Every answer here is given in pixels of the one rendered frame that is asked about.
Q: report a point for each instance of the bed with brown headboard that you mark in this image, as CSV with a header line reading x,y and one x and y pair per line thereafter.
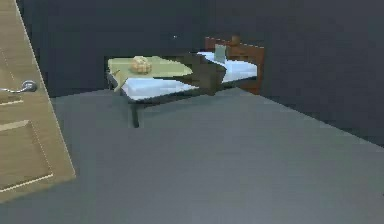
x,y
173,87

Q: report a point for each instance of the pale green blanket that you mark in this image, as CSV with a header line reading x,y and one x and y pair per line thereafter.
x,y
166,68

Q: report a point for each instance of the tan round ball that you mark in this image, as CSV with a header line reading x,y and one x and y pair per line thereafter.
x,y
140,64

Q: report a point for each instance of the light wooden room door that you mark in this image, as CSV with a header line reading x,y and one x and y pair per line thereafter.
x,y
23,140

